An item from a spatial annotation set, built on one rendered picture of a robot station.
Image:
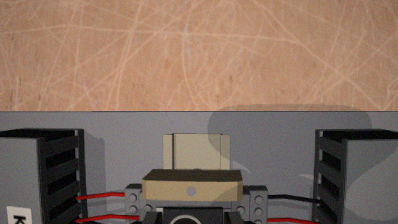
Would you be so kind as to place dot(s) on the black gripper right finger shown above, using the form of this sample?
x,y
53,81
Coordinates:
x,y
235,218

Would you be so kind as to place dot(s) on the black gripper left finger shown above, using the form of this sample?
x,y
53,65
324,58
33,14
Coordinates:
x,y
150,218

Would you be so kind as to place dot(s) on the grey relay panel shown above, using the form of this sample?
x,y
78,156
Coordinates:
x,y
344,162

